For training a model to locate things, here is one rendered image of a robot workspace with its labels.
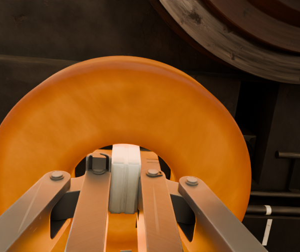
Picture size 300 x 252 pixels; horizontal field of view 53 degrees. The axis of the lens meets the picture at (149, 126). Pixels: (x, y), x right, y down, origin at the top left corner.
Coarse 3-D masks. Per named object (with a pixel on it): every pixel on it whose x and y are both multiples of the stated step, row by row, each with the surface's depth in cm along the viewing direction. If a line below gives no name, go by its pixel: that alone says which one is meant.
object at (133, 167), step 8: (128, 144) 17; (128, 152) 16; (136, 152) 16; (128, 160) 15; (136, 160) 15; (128, 168) 15; (136, 168) 15; (128, 176) 15; (136, 176) 15; (128, 184) 15; (136, 184) 15; (128, 192) 15; (136, 192) 16; (128, 200) 16; (136, 200) 16; (128, 208) 16; (136, 208) 16
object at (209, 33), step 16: (160, 0) 32; (176, 0) 32; (192, 0) 32; (176, 16) 32; (192, 16) 32; (208, 16) 33; (192, 32) 33; (208, 32) 33; (224, 32) 33; (240, 32) 33; (208, 48) 34; (224, 48) 34; (240, 48) 34; (256, 48) 34; (272, 48) 34; (240, 64) 34; (256, 64) 34; (272, 64) 35; (288, 64) 35; (288, 80) 35
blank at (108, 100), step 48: (48, 96) 16; (96, 96) 16; (144, 96) 16; (192, 96) 16; (0, 144) 16; (48, 144) 16; (96, 144) 17; (144, 144) 17; (192, 144) 17; (240, 144) 17; (0, 192) 17; (240, 192) 18
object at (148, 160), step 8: (144, 152) 18; (152, 152) 18; (144, 160) 17; (152, 160) 17; (144, 168) 16; (160, 168) 16; (168, 184) 15; (176, 184) 15; (176, 192) 14; (176, 200) 14; (184, 200) 14; (176, 208) 14; (184, 208) 14; (176, 216) 14; (184, 216) 14; (192, 216) 14
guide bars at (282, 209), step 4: (248, 208) 40; (252, 208) 40; (256, 208) 40; (260, 208) 40; (264, 208) 40; (272, 208) 40; (276, 208) 40; (280, 208) 41; (284, 208) 41; (288, 208) 41; (292, 208) 41; (296, 208) 41; (120, 212) 39; (124, 212) 39; (248, 212) 40; (252, 212) 40; (256, 212) 40; (260, 212) 40; (264, 212) 40; (272, 212) 40; (276, 212) 40; (280, 212) 40; (284, 212) 40; (288, 212) 40; (292, 212) 41; (296, 212) 41
